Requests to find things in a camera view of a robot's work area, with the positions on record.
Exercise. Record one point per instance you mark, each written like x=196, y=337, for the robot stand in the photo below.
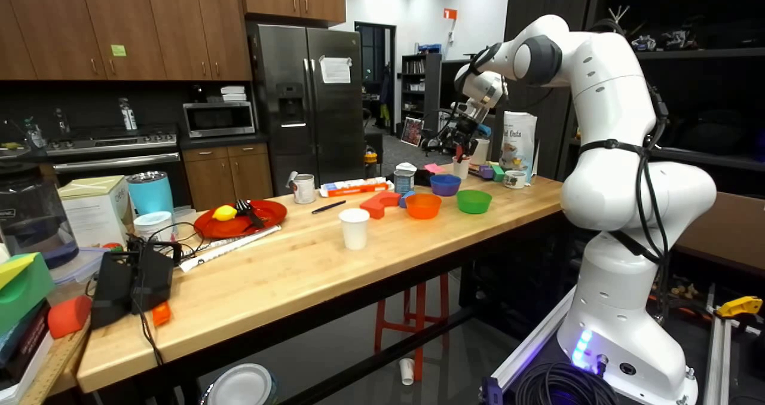
x=526, y=348

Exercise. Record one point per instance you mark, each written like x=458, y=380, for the stack of white plates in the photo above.
x=233, y=93

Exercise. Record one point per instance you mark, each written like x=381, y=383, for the white bottle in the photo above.
x=127, y=114

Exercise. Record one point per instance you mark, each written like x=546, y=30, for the yellow clamp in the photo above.
x=740, y=306

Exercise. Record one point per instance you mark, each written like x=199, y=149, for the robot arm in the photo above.
x=609, y=112

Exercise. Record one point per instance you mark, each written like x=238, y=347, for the purple block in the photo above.
x=486, y=171

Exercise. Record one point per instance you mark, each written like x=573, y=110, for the green plastic bowl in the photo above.
x=474, y=202

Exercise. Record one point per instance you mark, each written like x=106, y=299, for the tall white cup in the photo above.
x=480, y=152

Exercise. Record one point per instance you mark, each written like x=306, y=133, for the white paper cup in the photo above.
x=354, y=230
x=407, y=371

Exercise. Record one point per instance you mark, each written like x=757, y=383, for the white paper sheet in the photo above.
x=335, y=69

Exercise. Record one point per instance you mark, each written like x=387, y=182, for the row of wooden wall cabinets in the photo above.
x=149, y=22

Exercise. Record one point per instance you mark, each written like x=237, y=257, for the green block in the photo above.
x=498, y=173

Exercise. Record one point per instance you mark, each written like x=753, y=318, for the camera on mount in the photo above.
x=128, y=285

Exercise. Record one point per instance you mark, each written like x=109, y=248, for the teal tumbler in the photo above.
x=150, y=195

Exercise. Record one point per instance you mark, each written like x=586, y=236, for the black marker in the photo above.
x=328, y=206

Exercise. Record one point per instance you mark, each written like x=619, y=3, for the steel refrigerator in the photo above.
x=311, y=106

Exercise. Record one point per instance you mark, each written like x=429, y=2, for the orange wall sign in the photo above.
x=450, y=14

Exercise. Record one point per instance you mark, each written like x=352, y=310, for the stove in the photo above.
x=113, y=154

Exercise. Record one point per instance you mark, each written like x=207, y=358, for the small orange block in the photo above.
x=161, y=313

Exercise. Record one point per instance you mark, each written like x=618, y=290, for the dark shelf unit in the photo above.
x=705, y=76

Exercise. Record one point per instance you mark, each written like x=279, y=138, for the black plastic fork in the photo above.
x=248, y=212

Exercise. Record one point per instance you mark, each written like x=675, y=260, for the framed picture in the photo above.
x=411, y=131

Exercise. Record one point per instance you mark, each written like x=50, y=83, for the bookshelf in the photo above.
x=418, y=91

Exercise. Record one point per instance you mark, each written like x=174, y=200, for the orange and white box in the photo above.
x=354, y=187

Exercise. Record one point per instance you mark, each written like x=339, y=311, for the printed white mug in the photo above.
x=514, y=180

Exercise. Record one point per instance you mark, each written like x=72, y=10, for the wooden base cabinet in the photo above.
x=228, y=175

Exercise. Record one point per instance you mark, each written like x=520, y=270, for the white plate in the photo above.
x=241, y=387

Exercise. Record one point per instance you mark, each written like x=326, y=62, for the white oats bag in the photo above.
x=519, y=141

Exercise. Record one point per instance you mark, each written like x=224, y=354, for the white round container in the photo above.
x=153, y=224

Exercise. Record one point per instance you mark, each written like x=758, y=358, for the white cardboard box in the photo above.
x=95, y=212

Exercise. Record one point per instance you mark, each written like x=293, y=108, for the purple plastic bowl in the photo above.
x=445, y=185

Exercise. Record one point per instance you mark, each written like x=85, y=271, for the microwave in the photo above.
x=219, y=119

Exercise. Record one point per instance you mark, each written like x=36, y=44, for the red plate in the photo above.
x=263, y=215

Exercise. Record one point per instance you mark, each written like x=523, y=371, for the small white cup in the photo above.
x=461, y=169

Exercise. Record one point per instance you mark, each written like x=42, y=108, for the red marker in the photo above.
x=459, y=152

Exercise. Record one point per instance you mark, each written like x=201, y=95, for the orange plastic bowl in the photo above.
x=423, y=206

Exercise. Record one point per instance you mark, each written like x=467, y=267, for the red foam block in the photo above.
x=68, y=316

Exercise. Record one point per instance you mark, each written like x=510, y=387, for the green box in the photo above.
x=23, y=288

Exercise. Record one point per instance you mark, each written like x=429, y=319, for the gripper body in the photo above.
x=463, y=130

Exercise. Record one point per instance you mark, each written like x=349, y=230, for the stack of books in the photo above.
x=23, y=348

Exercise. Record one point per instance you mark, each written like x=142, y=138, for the tin can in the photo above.
x=404, y=179

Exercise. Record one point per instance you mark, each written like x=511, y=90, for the yellow lemon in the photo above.
x=225, y=212

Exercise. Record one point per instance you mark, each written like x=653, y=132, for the green sticky note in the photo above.
x=118, y=50

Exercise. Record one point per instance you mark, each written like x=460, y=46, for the black pouch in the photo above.
x=422, y=178

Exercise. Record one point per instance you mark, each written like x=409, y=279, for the pink sticky notes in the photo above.
x=433, y=168

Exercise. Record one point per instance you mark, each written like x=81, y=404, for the orange foam block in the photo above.
x=380, y=204

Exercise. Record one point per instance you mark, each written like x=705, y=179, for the red stool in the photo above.
x=418, y=318

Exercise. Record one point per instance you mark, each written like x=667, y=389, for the clear plastic container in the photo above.
x=75, y=267

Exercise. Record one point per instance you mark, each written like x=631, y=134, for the wooden ruler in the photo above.
x=55, y=363

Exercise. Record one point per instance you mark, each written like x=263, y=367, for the white paper strip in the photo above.
x=230, y=248

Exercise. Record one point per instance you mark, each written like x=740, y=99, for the small blue cup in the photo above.
x=406, y=199

